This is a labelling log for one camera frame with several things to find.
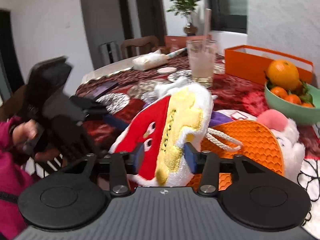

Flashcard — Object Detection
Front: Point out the red yellow plush toy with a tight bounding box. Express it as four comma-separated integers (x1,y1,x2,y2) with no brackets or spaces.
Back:
109,77,214,186

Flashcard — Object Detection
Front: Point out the magenta sleeve forearm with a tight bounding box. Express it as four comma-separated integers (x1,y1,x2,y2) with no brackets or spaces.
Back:
1,116,33,239

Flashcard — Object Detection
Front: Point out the person's left hand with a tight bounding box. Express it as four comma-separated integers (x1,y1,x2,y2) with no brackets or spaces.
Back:
11,119,61,162

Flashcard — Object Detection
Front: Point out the smartphone on table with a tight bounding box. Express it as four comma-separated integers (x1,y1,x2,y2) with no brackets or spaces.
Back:
85,81,118,100

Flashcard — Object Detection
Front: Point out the purple cloth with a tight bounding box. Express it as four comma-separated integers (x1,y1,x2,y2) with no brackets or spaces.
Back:
209,111,233,127

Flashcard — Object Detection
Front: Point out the orange silicone round mat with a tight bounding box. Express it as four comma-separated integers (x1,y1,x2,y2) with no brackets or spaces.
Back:
187,120,285,191

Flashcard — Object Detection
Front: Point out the white tissue pack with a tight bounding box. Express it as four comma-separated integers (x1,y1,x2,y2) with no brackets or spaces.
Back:
132,50,169,71

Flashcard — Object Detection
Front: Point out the grey radiator heater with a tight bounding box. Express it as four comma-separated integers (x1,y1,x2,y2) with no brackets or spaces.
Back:
99,41,121,66

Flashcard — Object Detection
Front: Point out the round pink white coaster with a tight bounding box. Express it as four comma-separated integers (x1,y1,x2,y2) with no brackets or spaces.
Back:
157,67,177,74

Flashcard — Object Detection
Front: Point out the wooden dining chair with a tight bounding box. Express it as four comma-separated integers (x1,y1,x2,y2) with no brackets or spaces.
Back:
120,35,159,59

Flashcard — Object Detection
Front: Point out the white pink plush bunny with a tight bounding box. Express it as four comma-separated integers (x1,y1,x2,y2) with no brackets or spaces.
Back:
257,109,305,184

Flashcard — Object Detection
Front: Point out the small tangerine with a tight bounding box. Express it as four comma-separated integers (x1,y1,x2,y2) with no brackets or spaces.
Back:
270,86,288,99
284,94,302,105

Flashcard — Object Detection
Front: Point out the orange storage box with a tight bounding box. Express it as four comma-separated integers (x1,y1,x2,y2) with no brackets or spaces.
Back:
225,45,313,85

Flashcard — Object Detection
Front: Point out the glass cup with drink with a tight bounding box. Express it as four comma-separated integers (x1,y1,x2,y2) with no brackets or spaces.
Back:
186,39,217,88

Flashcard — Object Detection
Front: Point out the green fruit bowl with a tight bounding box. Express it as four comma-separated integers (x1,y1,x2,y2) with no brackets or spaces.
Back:
264,82,320,125

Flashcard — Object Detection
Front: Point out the large orange fruit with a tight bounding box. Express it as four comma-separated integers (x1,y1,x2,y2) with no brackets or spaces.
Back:
266,59,300,90

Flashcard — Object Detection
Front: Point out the potted green plant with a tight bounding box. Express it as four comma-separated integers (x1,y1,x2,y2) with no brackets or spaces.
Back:
166,0,202,36

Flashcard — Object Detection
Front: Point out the pale drinking straw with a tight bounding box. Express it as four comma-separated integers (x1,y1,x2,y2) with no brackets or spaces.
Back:
203,8,212,43

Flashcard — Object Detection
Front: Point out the dark framed window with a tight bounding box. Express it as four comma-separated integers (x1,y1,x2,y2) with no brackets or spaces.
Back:
208,0,248,34

